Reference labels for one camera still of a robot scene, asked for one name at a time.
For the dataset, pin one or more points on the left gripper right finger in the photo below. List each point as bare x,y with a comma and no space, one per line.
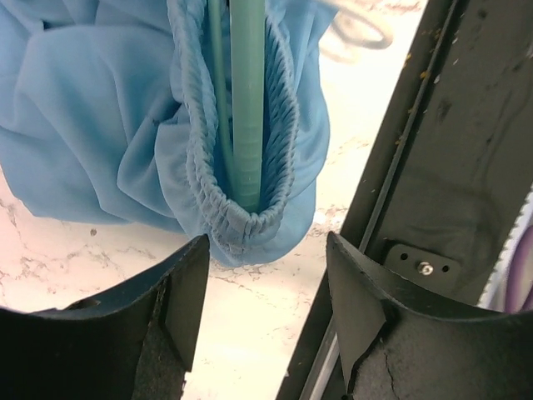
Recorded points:
400,341

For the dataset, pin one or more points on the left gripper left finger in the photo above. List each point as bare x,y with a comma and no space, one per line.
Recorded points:
136,340

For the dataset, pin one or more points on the light blue shorts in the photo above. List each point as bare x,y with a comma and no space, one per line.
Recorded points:
108,115

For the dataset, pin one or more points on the teal plastic hanger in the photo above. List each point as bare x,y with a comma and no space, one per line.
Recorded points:
241,120

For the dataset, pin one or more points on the light blue cable duct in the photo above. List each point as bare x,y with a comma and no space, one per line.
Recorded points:
492,292

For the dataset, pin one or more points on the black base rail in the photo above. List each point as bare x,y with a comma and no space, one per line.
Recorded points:
450,169

